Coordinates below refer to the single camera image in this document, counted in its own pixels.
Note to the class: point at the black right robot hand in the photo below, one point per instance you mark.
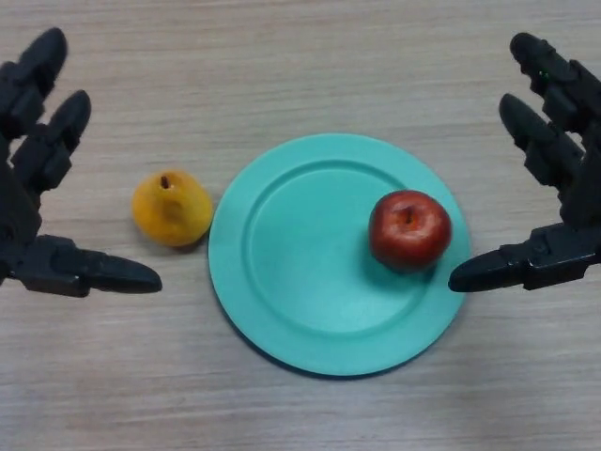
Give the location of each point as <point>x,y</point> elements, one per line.
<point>573,202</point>

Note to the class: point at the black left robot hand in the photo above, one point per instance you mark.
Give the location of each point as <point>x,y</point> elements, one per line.
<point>19,211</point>

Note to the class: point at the red apple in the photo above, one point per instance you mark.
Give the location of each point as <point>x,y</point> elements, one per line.
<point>410,230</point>

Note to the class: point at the green round plate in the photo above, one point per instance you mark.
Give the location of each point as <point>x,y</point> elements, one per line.
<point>328,263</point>

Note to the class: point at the yellow pear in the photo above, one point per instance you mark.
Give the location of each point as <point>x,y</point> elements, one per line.
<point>171,209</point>

